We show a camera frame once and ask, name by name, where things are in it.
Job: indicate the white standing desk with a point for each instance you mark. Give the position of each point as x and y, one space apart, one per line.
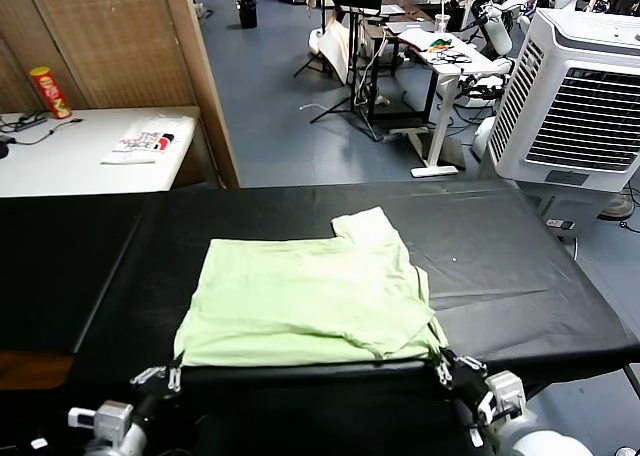
460 66

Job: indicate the black table cover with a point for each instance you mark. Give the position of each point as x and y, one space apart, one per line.
475 236
60 266

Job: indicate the folded white printed shirt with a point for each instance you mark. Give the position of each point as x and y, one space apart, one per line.
145 141

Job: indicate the plastic cup with straw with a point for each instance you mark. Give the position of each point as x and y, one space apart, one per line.
442 23

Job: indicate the black power strip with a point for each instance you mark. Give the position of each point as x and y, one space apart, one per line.
31 122

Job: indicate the black monitor tripod stand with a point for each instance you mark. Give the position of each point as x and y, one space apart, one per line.
356 66

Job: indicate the white tote bag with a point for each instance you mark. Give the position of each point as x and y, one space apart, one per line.
335 46

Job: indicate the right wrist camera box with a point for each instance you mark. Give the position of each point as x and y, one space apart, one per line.
505 391

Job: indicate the white side table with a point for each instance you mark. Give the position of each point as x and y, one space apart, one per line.
65 161

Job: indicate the black trash bin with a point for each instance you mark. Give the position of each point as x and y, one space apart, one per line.
247 13

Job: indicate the white wheeled robot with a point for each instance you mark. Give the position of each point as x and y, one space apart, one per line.
484 136

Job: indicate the floor fan base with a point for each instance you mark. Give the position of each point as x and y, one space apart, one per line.
617 208

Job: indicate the colourful cloth pile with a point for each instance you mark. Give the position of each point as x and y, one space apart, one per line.
441 42

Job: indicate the white air cooler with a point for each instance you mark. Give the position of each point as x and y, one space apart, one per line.
575 101

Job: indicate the light green t-shirt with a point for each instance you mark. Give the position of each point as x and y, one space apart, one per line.
300 296

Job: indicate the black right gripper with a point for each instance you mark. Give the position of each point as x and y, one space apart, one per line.
467 383

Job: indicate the red chips can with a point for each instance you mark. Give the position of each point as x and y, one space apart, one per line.
51 93

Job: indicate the wooden partition screen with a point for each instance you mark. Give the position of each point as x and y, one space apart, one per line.
115 41

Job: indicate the white humanoid robot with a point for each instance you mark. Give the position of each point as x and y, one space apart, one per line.
500 35

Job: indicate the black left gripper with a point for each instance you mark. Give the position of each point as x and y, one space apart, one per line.
155 396

